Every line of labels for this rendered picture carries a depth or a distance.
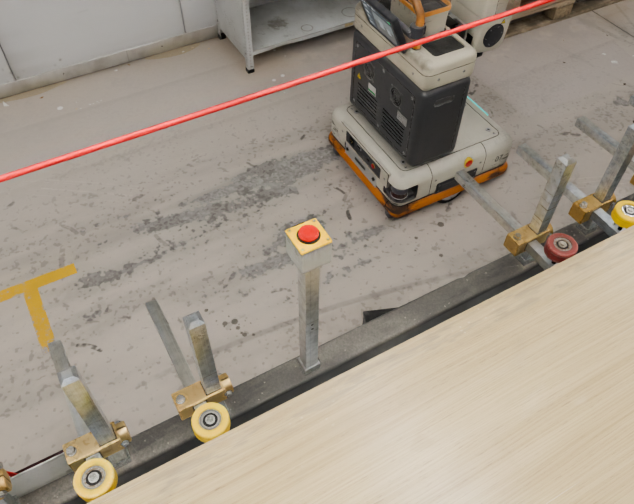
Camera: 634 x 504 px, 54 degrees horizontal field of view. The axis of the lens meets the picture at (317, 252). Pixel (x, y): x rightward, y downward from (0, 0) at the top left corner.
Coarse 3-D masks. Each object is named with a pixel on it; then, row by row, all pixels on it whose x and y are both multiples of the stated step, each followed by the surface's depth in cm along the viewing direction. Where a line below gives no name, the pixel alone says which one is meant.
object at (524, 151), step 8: (520, 152) 199; (528, 152) 197; (528, 160) 197; (536, 160) 194; (544, 160) 194; (536, 168) 195; (544, 168) 192; (552, 168) 192; (544, 176) 193; (568, 184) 188; (568, 192) 187; (576, 192) 185; (576, 200) 185; (600, 208) 181; (592, 216) 182; (600, 216) 179; (608, 216) 179; (600, 224) 180; (608, 224) 177; (616, 224) 177; (608, 232) 178; (616, 232) 176
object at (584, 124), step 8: (576, 120) 206; (584, 120) 205; (584, 128) 204; (592, 128) 202; (600, 128) 202; (592, 136) 203; (600, 136) 200; (608, 136) 200; (600, 144) 201; (608, 144) 198; (616, 144) 197; (632, 160) 192; (632, 168) 193
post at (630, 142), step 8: (632, 128) 162; (624, 136) 166; (632, 136) 163; (624, 144) 166; (632, 144) 164; (616, 152) 170; (624, 152) 168; (632, 152) 168; (616, 160) 171; (624, 160) 169; (608, 168) 174; (616, 168) 172; (624, 168) 172; (608, 176) 176; (616, 176) 173; (600, 184) 179; (608, 184) 177; (616, 184) 177; (600, 192) 180; (608, 192) 179; (600, 200) 182; (584, 224) 191; (592, 224) 190
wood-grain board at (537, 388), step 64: (576, 256) 161; (448, 320) 148; (512, 320) 148; (576, 320) 148; (384, 384) 137; (448, 384) 137; (512, 384) 137; (576, 384) 137; (256, 448) 127; (320, 448) 128; (384, 448) 128; (448, 448) 128; (512, 448) 128; (576, 448) 128
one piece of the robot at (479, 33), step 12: (456, 0) 260; (468, 0) 253; (480, 0) 247; (492, 0) 244; (504, 0) 247; (456, 12) 261; (468, 12) 255; (480, 12) 249; (492, 12) 248; (492, 24) 253; (504, 24) 256; (480, 36) 254; (492, 36) 258; (504, 36) 262; (480, 48) 260; (492, 48) 263
